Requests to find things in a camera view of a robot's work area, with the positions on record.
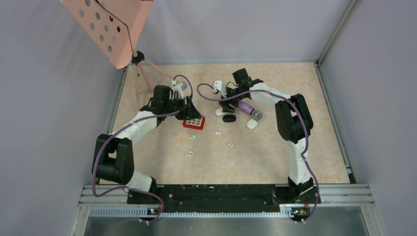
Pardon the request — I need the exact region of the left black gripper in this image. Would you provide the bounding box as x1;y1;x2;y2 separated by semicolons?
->
164;95;202;120

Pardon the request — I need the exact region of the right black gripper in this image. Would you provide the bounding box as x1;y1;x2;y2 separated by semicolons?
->
219;87;246;113

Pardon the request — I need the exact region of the black earbud charging case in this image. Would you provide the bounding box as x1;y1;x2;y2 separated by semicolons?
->
222;114;237;123

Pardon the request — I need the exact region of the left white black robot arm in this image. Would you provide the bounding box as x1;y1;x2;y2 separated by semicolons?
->
92;82;202;203

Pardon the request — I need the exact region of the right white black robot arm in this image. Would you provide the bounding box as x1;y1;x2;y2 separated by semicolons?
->
213;68;314;203

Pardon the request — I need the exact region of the white oval earbud case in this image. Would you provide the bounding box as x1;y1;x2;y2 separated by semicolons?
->
215;108;228;117

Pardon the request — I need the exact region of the white square earbud case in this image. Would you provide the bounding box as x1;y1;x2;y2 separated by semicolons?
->
246;119;258;130

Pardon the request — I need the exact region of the red grid box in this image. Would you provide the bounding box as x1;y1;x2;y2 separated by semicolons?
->
182;117;205;130

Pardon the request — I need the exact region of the purple glitter microphone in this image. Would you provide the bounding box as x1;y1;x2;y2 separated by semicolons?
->
238;100;263;121

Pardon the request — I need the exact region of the pink perforated music stand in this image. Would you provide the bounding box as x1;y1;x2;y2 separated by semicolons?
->
61;0;172;108

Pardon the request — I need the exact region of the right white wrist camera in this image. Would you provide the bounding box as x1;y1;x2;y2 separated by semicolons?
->
212;80;227;98

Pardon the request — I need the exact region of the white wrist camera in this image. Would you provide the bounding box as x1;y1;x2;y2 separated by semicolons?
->
172;80;188;100
212;80;227;98

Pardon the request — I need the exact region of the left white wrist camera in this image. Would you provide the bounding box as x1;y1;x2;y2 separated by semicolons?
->
172;80;188;100

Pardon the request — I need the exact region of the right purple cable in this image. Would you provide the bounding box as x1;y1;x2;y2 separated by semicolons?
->
196;83;321;224

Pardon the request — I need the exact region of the purple cable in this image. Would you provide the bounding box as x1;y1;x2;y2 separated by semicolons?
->
196;83;321;224
91;74;194;225

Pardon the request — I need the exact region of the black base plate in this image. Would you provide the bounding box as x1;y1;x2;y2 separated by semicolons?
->
127;184;321;213

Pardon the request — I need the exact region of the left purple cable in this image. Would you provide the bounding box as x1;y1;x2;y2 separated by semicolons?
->
91;74;194;225

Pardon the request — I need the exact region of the aluminium front rail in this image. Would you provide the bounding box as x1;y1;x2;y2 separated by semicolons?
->
71;184;386;236

